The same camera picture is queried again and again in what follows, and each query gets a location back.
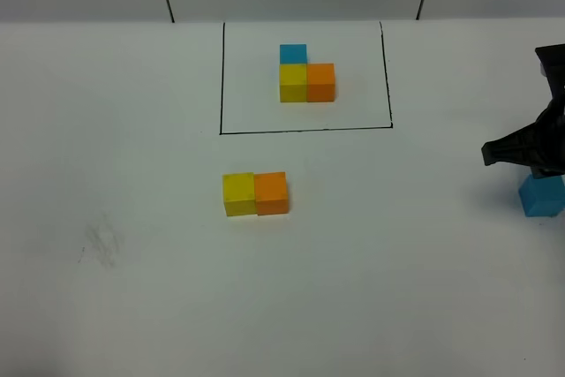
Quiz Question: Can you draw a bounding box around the blue template block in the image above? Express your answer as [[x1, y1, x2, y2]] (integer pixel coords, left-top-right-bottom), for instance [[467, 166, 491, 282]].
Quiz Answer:
[[279, 44, 308, 64]]

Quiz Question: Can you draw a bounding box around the yellow template block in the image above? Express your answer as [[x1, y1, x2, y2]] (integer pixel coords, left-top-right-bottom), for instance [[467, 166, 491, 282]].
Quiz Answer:
[[279, 64, 307, 102]]

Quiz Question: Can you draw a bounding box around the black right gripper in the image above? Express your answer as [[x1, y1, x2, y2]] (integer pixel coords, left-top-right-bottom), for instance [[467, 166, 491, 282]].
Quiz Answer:
[[481, 94, 564, 178]]

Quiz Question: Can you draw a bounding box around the orange template block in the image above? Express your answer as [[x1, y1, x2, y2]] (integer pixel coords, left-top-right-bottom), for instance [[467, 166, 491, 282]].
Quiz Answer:
[[306, 64, 335, 102]]

